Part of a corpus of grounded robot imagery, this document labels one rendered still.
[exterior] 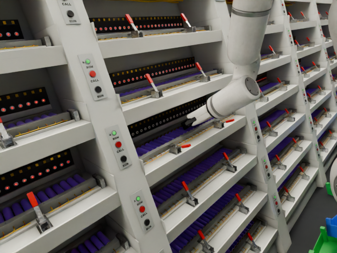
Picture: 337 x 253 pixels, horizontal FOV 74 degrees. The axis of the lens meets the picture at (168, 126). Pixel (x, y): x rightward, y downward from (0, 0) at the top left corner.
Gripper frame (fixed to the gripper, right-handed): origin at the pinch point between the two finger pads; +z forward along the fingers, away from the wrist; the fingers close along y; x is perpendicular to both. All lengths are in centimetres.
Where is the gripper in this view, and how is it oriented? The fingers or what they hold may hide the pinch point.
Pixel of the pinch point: (188, 123)
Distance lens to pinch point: 91.3
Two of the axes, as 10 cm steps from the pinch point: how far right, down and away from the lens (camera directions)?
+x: 4.6, 8.8, -0.7
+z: -5.3, 3.3, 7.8
